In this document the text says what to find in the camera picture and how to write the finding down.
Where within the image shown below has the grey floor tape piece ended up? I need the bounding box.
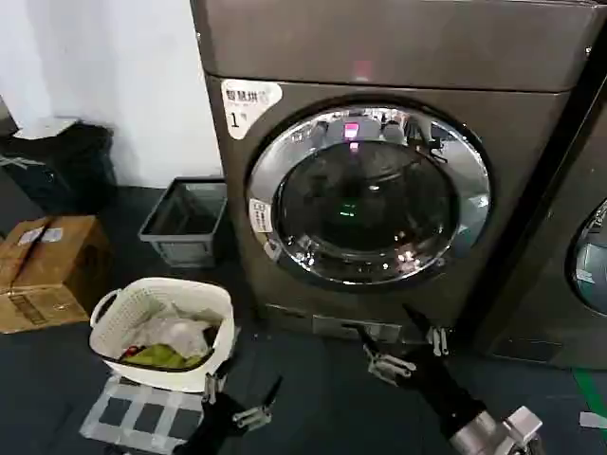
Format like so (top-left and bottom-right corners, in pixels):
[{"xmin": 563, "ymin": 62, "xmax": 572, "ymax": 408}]
[{"xmin": 578, "ymin": 409, "xmax": 607, "ymax": 431}]

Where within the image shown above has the green floor tape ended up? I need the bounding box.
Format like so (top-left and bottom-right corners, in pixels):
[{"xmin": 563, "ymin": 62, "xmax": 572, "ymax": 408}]
[{"xmin": 570, "ymin": 366, "xmax": 607, "ymax": 428}]

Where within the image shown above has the white cloth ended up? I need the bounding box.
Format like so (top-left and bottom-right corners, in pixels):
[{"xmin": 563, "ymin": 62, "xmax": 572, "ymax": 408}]
[{"xmin": 140, "ymin": 302, "xmax": 225, "ymax": 357}]

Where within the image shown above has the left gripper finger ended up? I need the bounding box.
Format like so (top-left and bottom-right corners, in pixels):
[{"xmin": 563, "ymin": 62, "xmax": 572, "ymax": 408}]
[
  {"xmin": 202, "ymin": 355, "xmax": 234, "ymax": 406},
  {"xmin": 230, "ymin": 375, "xmax": 285, "ymax": 428}
]

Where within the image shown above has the brown cardboard box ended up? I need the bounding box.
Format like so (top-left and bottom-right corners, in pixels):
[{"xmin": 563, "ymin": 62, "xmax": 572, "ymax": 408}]
[{"xmin": 0, "ymin": 214, "xmax": 113, "ymax": 336}]

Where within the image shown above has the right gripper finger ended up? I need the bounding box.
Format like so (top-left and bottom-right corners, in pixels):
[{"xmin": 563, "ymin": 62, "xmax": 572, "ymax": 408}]
[
  {"xmin": 354, "ymin": 323, "xmax": 417, "ymax": 388},
  {"xmin": 401, "ymin": 303, "xmax": 451, "ymax": 357}
]

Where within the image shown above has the grey plastic crate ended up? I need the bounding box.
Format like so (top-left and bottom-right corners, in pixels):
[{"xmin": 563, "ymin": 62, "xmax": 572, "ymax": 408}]
[{"xmin": 138, "ymin": 175, "xmax": 230, "ymax": 269}]

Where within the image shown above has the white sheet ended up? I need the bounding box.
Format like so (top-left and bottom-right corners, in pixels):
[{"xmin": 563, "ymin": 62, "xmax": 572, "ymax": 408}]
[{"xmin": 12, "ymin": 115, "xmax": 81, "ymax": 141}]

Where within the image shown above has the round glass dryer door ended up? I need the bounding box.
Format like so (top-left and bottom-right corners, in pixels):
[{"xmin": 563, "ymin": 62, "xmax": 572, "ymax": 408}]
[
  {"xmin": 245, "ymin": 94, "xmax": 493, "ymax": 294},
  {"xmin": 565, "ymin": 198, "xmax": 607, "ymax": 317}
]

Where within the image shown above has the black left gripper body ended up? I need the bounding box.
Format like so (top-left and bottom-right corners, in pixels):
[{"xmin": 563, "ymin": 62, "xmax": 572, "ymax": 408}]
[{"xmin": 172, "ymin": 391, "xmax": 249, "ymax": 455}]

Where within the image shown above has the green cloth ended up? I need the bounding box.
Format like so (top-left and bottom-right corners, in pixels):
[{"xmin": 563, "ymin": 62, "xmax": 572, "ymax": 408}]
[{"xmin": 120, "ymin": 342, "xmax": 211, "ymax": 372}]

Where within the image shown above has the grey dryer without sticker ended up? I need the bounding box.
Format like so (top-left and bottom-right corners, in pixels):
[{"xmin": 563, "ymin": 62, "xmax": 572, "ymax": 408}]
[{"xmin": 473, "ymin": 70, "xmax": 607, "ymax": 372}]

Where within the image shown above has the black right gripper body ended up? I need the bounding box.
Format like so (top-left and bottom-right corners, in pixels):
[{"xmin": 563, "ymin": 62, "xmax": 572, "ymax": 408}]
[{"xmin": 410, "ymin": 352, "xmax": 488, "ymax": 436}]

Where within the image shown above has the grey dryer with number sticker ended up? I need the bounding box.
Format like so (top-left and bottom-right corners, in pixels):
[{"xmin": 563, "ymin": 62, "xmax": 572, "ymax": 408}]
[{"xmin": 189, "ymin": 0, "xmax": 607, "ymax": 346}]

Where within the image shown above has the black waste bin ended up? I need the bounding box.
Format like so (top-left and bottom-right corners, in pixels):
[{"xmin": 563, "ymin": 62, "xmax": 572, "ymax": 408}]
[{"xmin": 8, "ymin": 120, "xmax": 119, "ymax": 215}]

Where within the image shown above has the white plastic laundry basket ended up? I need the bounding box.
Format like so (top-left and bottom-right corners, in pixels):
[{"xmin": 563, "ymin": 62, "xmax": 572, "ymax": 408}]
[{"xmin": 89, "ymin": 277, "xmax": 237, "ymax": 394}]

